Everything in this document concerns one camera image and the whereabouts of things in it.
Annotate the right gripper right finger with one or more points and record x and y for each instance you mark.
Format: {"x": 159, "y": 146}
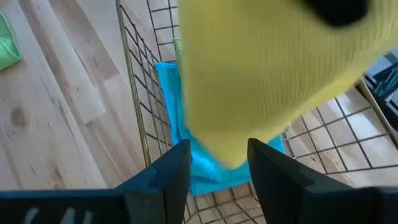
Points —
{"x": 304, "y": 205}

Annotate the lime green microfiber towel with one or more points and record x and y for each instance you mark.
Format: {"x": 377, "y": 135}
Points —
{"x": 178, "y": 49}

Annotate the dark green microfiber towel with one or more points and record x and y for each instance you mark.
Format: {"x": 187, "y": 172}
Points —
{"x": 7, "y": 46}

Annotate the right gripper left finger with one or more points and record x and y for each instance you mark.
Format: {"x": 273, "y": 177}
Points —
{"x": 149, "y": 205}

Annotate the light blue microfiber towel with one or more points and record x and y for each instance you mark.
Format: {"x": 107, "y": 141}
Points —
{"x": 205, "y": 174}

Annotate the yellow microfiber towel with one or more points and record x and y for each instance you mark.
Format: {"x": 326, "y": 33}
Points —
{"x": 264, "y": 77}

